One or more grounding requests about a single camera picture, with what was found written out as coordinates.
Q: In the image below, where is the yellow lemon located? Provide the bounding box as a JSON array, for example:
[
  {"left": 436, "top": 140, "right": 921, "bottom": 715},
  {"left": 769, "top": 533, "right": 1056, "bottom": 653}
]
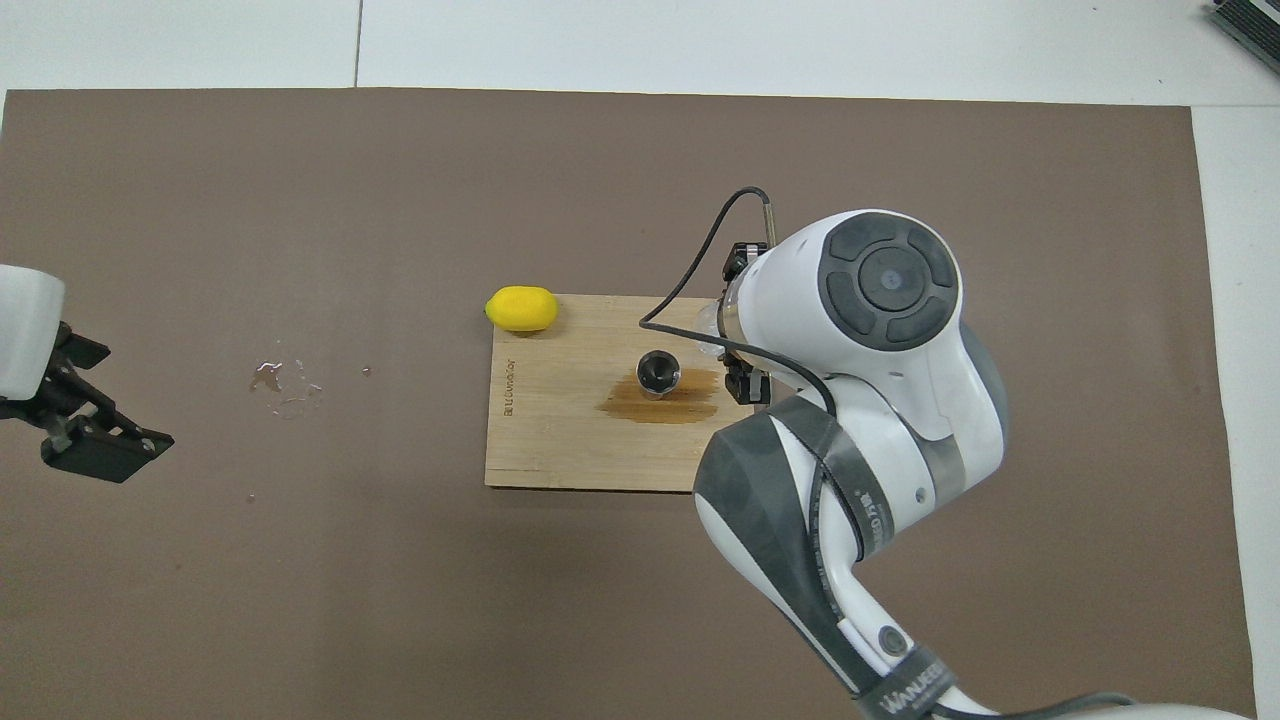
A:
[{"left": 485, "top": 285, "right": 560, "bottom": 334}]

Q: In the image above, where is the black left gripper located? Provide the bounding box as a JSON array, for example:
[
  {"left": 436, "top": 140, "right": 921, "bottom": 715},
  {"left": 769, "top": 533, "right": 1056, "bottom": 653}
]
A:
[{"left": 0, "top": 320, "right": 175, "bottom": 485}]

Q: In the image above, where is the metal jigger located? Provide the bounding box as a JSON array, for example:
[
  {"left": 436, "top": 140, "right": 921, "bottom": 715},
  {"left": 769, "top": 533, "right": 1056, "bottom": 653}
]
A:
[{"left": 635, "top": 347, "right": 684, "bottom": 404}]

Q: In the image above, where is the wooden cutting board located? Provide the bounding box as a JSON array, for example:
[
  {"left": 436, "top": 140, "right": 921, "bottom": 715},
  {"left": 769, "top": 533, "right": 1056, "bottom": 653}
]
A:
[{"left": 485, "top": 293, "right": 762, "bottom": 495}]

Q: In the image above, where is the brown table mat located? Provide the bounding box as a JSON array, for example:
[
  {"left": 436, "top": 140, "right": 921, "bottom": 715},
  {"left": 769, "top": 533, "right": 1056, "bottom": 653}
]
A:
[{"left": 0, "top": 88, "right": 1260, "bottom": 720}]

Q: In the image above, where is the grey ribbed device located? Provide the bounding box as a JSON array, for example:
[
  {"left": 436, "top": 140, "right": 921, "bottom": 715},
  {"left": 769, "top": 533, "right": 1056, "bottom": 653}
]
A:
[{"left": 1207, "top": 0, "right": 1280, "bottom": 77}]

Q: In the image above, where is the spilled water puddle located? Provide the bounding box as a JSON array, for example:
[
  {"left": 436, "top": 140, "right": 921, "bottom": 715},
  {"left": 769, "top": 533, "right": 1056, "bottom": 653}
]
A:
[{"left": 247, "top": 357, "right": 326, "bottom": 422}]

